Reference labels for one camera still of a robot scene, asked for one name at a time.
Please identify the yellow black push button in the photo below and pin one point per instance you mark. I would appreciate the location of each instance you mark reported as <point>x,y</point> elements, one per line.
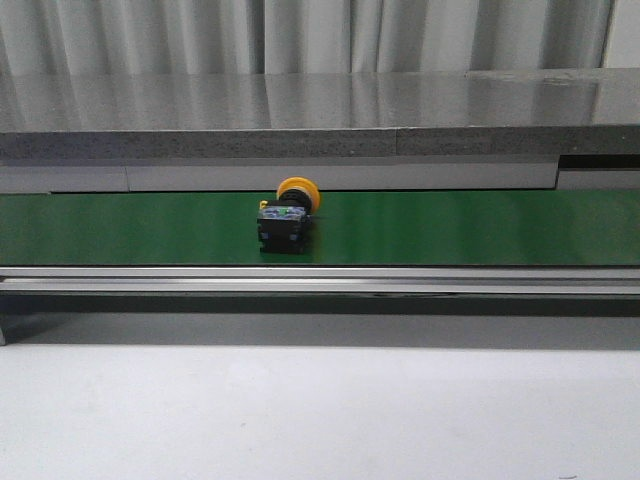
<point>284,223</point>

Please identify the aluminium conveyor front rail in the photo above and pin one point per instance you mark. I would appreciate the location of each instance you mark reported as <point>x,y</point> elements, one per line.
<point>615,281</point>

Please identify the green conveyor belt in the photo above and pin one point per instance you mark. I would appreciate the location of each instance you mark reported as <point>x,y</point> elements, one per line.
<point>418,228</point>

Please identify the grey conveyor back rail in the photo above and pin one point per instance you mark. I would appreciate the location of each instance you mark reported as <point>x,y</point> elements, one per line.
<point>432,172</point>

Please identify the grey stone slab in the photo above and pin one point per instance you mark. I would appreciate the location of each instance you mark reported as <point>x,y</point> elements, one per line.
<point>153,116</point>

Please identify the grey pleated curtain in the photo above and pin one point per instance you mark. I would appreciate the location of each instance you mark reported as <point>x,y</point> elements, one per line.
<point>274,37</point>

